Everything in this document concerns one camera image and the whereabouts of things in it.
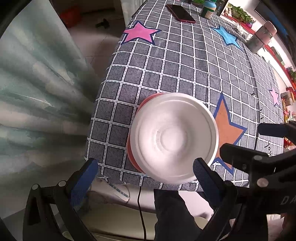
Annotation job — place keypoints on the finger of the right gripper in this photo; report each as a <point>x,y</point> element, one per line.
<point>280,130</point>
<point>255,163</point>

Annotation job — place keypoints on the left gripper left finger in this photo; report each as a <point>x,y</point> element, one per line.
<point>39,222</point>

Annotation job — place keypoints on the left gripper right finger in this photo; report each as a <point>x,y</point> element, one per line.
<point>221,196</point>

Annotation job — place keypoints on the white round bowl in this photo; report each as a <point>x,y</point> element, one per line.
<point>169,131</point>

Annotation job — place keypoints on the person's dark trouser legs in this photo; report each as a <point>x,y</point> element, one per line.
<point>174,220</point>

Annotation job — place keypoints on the pink grey thermos bottle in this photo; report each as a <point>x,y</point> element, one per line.
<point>261,37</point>

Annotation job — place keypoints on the teal striped curtain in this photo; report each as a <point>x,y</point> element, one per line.
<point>47,97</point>

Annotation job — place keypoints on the grey checked star tablecloth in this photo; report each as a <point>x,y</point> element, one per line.
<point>187,58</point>

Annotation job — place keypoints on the green capped bottle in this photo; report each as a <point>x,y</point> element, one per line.
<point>208,9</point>

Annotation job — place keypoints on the red cased smartphone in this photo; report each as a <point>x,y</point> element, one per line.
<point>180,13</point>

